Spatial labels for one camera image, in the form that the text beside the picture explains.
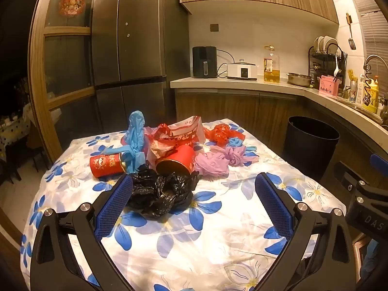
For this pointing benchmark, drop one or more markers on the dark grey refrigerator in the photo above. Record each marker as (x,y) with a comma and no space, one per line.
(136,51)

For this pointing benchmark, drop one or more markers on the red and clear plastic bag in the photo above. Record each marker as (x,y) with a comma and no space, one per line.
(163,149)

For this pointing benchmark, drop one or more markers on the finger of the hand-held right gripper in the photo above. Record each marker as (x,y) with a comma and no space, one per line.
(345,175)
(380,163)

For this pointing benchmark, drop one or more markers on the wooden base cabinets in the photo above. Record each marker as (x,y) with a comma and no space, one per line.
(218,106)

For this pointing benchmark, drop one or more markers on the pink utensil holder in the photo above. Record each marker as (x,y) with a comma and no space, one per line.
(329,86)

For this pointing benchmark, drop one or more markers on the white spoon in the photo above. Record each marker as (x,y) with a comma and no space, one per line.
(336,69)

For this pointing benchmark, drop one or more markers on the red printed can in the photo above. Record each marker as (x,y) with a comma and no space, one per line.
(106,165)

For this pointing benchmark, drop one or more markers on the yellow detergent bottle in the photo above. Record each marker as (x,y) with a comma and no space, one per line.
(373,92)

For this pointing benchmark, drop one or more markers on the yellow sponge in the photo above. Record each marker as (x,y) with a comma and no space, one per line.
(350,74)

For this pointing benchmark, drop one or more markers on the red paper cup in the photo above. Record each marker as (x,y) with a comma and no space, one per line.
(182,157)

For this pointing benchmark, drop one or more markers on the large blue plastic bag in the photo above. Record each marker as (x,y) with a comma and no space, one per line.
(138,133)

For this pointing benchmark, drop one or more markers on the black air fryer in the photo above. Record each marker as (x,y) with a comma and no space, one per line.
(203,60)

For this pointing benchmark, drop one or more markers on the steel kitchen faucet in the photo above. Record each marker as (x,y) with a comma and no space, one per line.
(371,58)

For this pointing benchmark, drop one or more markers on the white plate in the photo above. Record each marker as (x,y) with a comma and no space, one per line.
(320,42)
(316,44)

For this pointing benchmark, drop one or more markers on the wooden glass door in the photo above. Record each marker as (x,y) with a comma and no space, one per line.
(38,81)

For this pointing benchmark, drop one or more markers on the white and red bag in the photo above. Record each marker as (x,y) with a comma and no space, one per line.
(188,130)

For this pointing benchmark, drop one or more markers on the bundle of dark chopsticks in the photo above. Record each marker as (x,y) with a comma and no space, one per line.
(344,60)

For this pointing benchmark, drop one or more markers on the cooking oil bottle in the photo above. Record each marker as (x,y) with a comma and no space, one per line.
(271,72)

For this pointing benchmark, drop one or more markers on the beige kitchen countertop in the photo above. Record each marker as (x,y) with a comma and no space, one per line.
(227,84)

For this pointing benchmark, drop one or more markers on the silver beer can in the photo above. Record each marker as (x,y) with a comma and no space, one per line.
(352,92)

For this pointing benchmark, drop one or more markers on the polka dot dining table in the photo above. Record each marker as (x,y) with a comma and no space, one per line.
(12,133)

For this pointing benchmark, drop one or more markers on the black trash bin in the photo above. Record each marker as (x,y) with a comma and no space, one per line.
(306,157)

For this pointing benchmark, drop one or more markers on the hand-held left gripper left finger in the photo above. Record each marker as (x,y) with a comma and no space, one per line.
(115,209)

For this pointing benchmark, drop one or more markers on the black dish rack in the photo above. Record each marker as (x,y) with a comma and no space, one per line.
(321,60)

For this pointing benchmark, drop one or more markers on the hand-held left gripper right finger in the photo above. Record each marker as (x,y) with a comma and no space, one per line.
(274,209)

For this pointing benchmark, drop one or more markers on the black plastic bag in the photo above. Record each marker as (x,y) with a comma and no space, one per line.
(157,194)

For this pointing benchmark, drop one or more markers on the steel bowl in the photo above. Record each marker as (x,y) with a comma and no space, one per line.
(298,79)

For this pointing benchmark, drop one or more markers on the knotted purple plastic bag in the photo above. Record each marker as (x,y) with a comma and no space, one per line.
(236,155)

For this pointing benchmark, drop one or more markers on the dark wall socket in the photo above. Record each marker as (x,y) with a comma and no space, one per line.
(214,27)

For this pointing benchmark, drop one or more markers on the small blue plastic bag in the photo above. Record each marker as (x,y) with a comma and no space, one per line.
(235,142)

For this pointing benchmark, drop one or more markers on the crumpled purple plastic bag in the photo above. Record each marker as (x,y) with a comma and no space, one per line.
(209,163)

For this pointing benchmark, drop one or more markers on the metal slotted spatula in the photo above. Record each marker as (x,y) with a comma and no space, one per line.
(351,44)

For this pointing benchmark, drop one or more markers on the white dish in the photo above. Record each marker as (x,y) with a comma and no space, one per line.
(330,41)

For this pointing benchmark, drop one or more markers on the white plastic bottle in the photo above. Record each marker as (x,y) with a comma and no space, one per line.
(359,89)

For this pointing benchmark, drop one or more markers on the white electric cooker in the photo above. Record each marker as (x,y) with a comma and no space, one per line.
(239,71)

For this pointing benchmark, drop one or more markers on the window blinds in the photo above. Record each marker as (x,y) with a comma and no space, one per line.
(374,30)

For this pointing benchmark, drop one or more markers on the red door decoration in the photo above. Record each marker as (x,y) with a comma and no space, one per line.
(72,3)

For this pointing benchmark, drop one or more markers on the blue floral blanket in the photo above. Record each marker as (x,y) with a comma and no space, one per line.
(212,248)

